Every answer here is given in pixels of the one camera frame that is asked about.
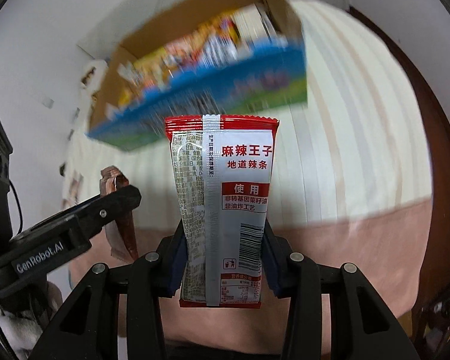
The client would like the brown snack packet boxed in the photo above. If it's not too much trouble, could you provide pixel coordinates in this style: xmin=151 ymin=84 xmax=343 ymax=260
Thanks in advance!
xmin=99 ymin=165 xmax=140 ymax=263

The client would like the red white spicy strip packet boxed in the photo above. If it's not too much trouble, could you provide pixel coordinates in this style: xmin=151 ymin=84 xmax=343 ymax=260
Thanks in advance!
xmin=165 ymin=115 xmax=280 ymax=308

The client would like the bear print white pillow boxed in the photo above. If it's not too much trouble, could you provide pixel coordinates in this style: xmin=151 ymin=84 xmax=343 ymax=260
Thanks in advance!
xmin=60 ymin=59 xmax=108 ymax=210

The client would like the striped cat print bedsheet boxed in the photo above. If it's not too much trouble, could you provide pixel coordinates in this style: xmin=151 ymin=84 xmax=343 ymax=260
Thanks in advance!
xmin=76 ymin=0 xmax=433 ymax=232

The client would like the blue green milk carton box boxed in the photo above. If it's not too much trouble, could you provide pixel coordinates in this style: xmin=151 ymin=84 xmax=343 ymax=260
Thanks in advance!
xmin=88 ymin=0 xmax=307 ymax=151

